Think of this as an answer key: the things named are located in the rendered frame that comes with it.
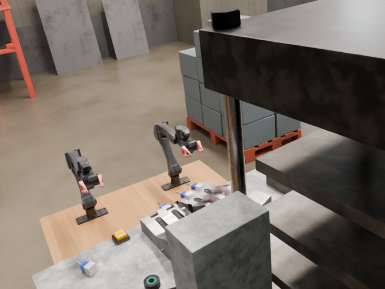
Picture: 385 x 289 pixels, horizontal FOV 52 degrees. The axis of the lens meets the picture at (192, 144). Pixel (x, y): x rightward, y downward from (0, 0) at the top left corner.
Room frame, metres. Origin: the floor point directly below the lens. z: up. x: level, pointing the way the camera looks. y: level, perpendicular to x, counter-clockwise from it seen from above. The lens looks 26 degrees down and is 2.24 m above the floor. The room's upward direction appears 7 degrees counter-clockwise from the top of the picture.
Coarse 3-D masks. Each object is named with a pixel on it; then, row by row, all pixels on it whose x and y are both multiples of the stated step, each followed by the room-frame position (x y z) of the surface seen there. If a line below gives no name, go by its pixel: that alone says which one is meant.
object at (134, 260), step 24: (264, 192) 2.12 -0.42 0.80; (144, 240) 1.80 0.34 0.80; (72, 264) 1.68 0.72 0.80; (96, 264) 1.65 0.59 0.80; (120, 264) 1.63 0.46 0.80; (144, 264) 1.60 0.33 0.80; (168, 264) 1.58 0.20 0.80; (48, 288) 1.52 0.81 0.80; (72, 288) 1.50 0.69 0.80; (96, 288) 1.48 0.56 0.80; (120, 288) 1.46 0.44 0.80; (144, 288) 1.44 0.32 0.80
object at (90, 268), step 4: (80, 264) 1.63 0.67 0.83; (84, 264) 1.62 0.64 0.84; (88, 264) 1.60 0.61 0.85; (92, 264) 1.59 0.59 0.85; (80, 268) 1.61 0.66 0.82; (84, 268) 1.58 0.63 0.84; (88, 268) 1.57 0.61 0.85; (92, 268) 1.58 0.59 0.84; (96, 268) 1.60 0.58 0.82; (88, 272) 1.57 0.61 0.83; (92, 272) 1.58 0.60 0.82
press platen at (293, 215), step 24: (288, 216) 1.22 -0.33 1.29; (312, 216) 1.20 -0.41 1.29; (336, 216) 1.18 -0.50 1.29; (288, 240) 1.11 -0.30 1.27; (312, 240) 1.07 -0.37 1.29; (336, 240) 1.05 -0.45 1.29; (360, 240) 1.04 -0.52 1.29; (384, 240) 1.02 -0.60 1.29; (336, 264) 0.94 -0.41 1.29; (360, 264) 0.93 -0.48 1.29; (384, 264) 0.92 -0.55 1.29; (360, 288) 0.86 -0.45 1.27; (384, 288) 0.83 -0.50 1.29
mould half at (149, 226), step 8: (176, 208) 1.94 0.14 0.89; (184, 208) 1.93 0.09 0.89; (144, 216) 1.90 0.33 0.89; (160, 216) 1.88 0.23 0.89; (168, 216) 1.87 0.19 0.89; (184, 216) 1.86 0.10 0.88; (144, 224) 1.83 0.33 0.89; (152, 224) 1.82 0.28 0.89; (168, 224) 1.80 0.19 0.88; (144, 232) 1.85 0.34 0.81; (152, 232) 1.75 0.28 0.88; (160, 232) 1.74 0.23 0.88; (152, 240) 1.77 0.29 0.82; (160, 240) 1.67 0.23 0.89; (160, 248) 1.69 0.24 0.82; (168, 248) 1.60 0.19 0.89; (168, 256) 1.61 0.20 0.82
